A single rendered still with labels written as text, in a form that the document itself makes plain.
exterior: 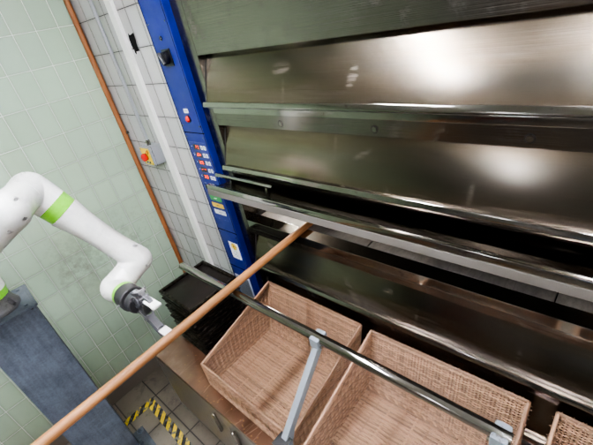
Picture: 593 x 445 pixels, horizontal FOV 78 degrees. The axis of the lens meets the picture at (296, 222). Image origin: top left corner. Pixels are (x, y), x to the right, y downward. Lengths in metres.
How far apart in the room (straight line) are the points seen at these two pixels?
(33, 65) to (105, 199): 0.72
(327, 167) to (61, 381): 1.43
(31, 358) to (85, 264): 0.71
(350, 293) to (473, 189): 0.68
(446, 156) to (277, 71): 0.58
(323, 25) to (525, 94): 0.51
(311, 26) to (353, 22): 0.13
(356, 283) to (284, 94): 0.74
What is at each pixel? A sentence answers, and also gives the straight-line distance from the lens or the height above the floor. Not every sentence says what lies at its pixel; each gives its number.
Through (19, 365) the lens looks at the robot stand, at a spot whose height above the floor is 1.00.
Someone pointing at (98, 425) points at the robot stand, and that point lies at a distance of 2.17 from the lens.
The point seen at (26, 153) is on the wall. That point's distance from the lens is 2.21.
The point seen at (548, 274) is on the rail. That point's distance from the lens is 0.90.
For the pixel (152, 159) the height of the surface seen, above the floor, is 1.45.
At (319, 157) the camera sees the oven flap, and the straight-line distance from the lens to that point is 1.22.
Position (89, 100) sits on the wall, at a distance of 2.28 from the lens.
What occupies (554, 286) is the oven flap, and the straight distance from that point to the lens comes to 0.91.
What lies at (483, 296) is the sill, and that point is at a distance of 1.19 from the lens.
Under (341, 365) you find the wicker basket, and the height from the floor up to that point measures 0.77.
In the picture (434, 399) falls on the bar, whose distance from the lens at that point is 0.96.
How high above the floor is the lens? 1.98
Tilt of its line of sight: 30 degrees down
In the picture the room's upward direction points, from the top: 12 degrees counter-clockwise
